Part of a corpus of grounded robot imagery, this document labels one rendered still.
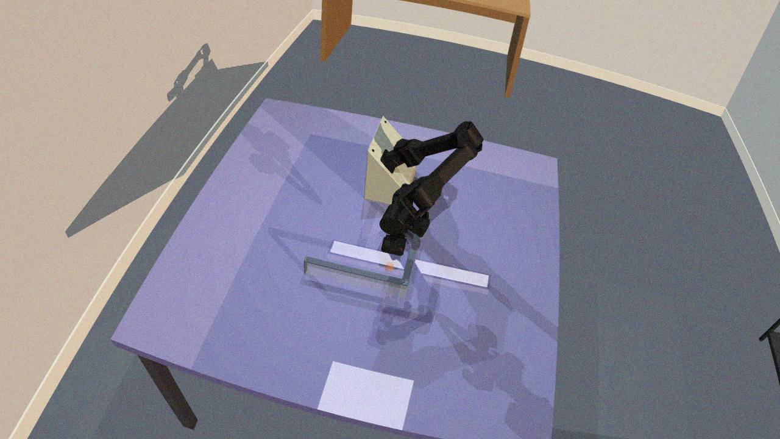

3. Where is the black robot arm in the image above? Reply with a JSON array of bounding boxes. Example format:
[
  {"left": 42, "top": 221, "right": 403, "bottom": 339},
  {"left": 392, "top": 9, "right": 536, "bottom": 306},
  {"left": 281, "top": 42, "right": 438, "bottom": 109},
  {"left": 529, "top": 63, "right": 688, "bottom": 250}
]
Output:
[{"left": 380, "top": 121, "right": 484, "bottom": 237}]

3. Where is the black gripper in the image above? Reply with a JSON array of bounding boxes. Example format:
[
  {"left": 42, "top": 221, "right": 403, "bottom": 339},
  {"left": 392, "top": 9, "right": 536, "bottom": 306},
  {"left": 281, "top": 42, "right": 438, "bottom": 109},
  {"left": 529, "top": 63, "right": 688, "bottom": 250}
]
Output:
[{"left": 381, "top": 216, "right": 411, "bottom": 256}]

